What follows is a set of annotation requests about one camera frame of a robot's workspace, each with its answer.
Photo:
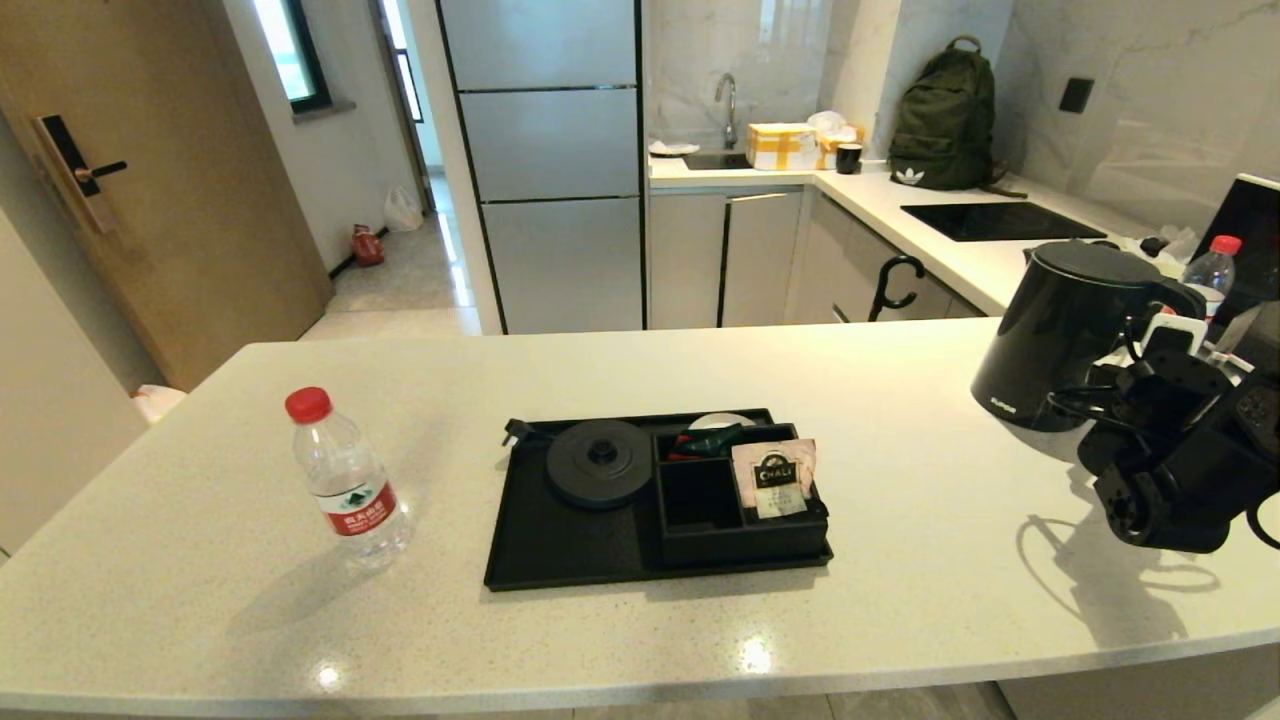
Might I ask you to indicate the green backpack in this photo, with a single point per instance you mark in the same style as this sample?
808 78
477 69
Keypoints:
940 120

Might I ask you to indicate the red bag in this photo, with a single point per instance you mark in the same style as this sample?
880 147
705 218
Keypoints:
367 246

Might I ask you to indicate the white plate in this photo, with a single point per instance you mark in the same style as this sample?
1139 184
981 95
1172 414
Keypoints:
672 149

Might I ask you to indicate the white box yellow tape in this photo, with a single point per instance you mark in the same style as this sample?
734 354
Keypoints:
780 147

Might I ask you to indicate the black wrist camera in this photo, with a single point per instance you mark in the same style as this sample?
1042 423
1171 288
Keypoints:
1180 365

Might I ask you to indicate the black rectangular serving tray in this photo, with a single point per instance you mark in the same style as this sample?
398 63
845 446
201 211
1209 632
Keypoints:
560 550

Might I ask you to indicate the black power plug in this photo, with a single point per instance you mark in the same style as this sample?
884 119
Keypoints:
515 432

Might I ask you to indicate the dark kitchen sink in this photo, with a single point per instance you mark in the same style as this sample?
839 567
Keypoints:
715 161

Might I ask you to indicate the chrome sink faucet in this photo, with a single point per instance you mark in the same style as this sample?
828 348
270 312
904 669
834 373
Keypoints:
728 110

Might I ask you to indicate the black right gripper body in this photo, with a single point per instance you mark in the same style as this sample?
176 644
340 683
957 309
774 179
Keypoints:
1125 415

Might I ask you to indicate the black wall socket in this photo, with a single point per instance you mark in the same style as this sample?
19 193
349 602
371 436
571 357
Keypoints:
1074 95

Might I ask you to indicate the pink tea bag packet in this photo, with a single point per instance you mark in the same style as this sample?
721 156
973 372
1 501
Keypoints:
775 480

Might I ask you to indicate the clear acrylic sign holder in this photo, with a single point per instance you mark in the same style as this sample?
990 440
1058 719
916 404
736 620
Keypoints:
1245 330

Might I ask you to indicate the black mug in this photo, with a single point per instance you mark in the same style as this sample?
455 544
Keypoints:
848 159

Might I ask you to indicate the white framed black appliance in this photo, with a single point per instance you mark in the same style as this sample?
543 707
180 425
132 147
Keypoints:
1255 215

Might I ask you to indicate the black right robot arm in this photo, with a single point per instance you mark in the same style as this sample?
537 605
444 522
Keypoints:
1190 500

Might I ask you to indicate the silver refrigerator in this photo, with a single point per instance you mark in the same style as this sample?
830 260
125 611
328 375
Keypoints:
545 140

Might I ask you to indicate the dark green red sachet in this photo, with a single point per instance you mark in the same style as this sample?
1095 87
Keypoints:
710 440

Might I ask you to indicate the wooden door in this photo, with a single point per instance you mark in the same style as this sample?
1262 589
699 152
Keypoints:
200 200

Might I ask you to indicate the crumpled clear plastic wrap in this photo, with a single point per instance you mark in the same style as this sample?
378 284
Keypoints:
1178 242

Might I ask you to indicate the white plastic bag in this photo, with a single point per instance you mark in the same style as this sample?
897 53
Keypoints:
402 210

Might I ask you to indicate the dark framed window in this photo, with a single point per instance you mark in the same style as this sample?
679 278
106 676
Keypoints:
305 50

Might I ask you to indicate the crumpled white bag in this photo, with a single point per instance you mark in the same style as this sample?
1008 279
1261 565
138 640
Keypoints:
827 122

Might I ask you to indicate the grey corner cabinet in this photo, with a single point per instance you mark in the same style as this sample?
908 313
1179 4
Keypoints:
835 270

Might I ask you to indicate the black round kettle base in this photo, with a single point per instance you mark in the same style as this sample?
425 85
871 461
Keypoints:
598 465

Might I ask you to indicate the clear water bottle green logo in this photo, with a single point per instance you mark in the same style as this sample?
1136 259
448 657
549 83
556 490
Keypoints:
350 490

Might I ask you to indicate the black compartment organizer box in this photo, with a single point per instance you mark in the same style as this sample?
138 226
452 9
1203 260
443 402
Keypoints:
700 535

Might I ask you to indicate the grey cabinet door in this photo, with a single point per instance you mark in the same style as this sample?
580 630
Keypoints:
760 260
685 260

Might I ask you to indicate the black electric kettle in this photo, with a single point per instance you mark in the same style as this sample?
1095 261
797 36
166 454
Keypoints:
1050 330

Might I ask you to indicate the black induction cooktop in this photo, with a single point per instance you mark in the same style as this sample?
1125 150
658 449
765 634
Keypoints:
990 222

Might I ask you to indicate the clear water bottle red label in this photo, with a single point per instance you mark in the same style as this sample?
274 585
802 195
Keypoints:
1212 275

